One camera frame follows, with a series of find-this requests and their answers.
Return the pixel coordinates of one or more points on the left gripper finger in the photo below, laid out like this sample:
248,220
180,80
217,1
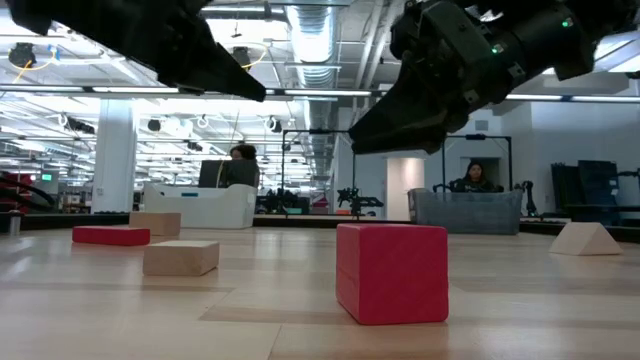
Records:
195,77
225,67

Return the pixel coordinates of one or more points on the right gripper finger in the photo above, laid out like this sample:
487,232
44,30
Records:
400,144
405,110

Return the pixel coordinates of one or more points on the red cube block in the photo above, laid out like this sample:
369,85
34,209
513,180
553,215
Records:
392,275

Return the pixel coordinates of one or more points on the natural wood rectangular block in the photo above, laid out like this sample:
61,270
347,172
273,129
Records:
155,223

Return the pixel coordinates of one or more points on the red long block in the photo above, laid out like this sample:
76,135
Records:
111,235

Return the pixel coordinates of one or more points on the small natural wood block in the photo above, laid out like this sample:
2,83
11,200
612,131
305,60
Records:
180,258

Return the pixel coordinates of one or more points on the natural wood triangle block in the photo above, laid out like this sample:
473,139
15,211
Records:
585,242

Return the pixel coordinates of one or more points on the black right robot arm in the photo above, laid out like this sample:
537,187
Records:
550,35

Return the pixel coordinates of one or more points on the black background robot arm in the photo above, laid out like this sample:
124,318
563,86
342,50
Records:
527,197
357,200
280,200

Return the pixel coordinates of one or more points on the black hanging ceiling device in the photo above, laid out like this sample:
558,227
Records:
241,54
21,55

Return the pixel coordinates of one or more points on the long ceiling light bar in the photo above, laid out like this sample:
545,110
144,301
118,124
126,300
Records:
325,93

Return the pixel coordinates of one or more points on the person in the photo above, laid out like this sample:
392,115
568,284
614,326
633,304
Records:
475,180
243,151

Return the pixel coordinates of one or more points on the dark grey translucent bin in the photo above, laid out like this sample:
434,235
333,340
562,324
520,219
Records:
465,212

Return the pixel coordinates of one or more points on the black monitor screen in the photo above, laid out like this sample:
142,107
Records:
212,175

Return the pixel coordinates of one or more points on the white building pillar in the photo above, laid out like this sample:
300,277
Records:
115,165

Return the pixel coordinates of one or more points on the white plastic bin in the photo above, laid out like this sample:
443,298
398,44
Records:
200,207

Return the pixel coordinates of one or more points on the dark blue stacked crates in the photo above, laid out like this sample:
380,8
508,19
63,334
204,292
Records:
585,182

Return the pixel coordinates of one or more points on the black gantry frame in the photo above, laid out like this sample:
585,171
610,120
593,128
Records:
475,136
320,131

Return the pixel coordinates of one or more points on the round silver ceiling duct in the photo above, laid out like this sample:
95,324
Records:
312,35

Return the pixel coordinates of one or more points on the black aluminium table frame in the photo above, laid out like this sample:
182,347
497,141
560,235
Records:
75,221

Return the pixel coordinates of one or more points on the small grey metal post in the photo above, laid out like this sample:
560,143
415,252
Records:
14,223

